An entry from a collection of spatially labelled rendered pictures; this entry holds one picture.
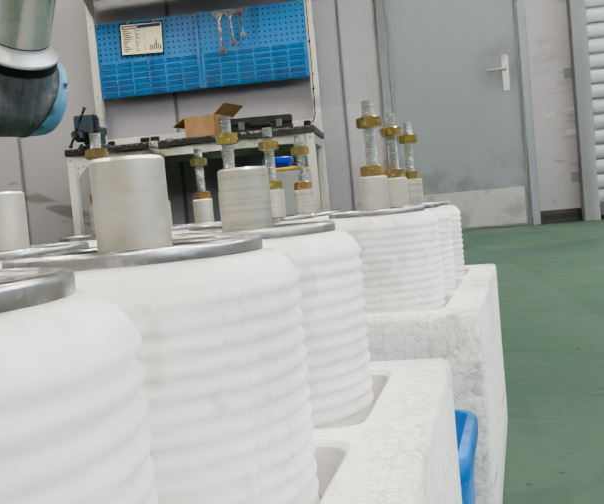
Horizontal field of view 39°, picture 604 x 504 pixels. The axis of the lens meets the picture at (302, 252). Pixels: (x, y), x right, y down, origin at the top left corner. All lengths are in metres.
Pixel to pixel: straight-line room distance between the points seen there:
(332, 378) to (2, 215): 0.17
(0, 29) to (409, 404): 0.99
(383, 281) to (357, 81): 5.41
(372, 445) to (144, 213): 0.11
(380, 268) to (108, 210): 0.39
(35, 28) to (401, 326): 0.80
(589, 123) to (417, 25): 1.33
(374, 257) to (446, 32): 5.45
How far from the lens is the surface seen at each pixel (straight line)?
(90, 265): 0.22
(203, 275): 0.22
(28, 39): 1.25
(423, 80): 5.99
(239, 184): 0.36
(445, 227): 0.76
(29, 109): 1.28
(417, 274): 0.63
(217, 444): 0.22
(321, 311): 0.33
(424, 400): 0.35
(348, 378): 0.34
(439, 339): 0.59
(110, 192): 0.25
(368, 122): 0.66
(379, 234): 0.62
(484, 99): 6.00
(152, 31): 6.17
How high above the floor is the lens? 0.26
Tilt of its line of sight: 3 degrees down
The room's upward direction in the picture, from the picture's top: 5 degrees counter-clockwise
